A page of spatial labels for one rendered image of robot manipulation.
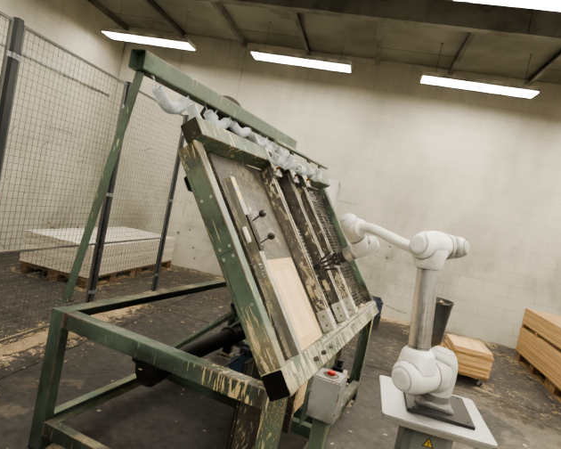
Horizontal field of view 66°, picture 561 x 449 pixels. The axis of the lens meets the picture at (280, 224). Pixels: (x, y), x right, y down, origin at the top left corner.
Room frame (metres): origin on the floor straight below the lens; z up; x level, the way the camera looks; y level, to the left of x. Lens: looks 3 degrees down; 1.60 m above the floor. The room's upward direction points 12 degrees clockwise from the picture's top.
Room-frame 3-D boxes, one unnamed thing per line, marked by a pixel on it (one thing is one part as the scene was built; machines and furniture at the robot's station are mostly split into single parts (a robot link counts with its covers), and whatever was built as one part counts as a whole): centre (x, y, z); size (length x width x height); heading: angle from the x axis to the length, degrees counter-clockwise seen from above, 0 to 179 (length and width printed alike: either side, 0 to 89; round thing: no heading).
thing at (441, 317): (6.41, -2.48, 0.33); 0.52 x 0.51 x 0.65; 169
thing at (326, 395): (1.79, -0.33, 0.84); 0.12 x 0.12 x 0.18; 68
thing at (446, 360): (2.12, -0.91, 0.94); 0.18 x 0.16 x 0.22; 128
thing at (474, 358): (5.10, -2.42, 0.20); 0.61 x 0.53 x 0.40; 169
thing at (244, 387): (3.07, 0.07, 0.41); 2.20 x 1.38 x 0.83; 158
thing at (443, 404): (2.15, -0.92, 0.80); 0.22 x 0.18 x 0.06; 165
